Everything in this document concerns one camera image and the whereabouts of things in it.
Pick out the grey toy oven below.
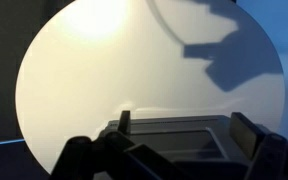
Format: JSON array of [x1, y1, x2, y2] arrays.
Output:
[[98, 114, 268, 180]]

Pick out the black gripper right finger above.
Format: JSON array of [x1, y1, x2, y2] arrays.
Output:
[[229, 111, 288, 180]]

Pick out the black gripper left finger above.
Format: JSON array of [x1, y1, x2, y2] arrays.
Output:
[[49, 110, 185, 180]]

